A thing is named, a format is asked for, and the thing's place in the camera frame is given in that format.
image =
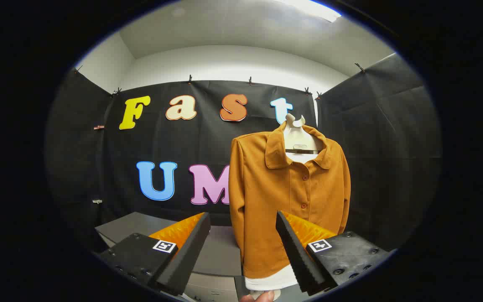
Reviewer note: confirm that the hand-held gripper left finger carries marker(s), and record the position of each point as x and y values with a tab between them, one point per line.
183	260

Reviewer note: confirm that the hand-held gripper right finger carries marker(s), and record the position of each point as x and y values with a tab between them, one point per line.
298	256

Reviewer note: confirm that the orange button-up shirt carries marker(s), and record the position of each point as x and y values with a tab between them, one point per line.
266	188

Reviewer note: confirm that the grey cabinet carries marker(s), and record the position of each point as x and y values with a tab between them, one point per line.
132	224

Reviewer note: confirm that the dark hanger bar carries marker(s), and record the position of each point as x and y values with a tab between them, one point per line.
302	151

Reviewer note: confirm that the black backdrop cloth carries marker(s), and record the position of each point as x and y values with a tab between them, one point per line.
208	142

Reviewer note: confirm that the white mannequin torso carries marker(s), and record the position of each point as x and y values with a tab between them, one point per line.
300	134

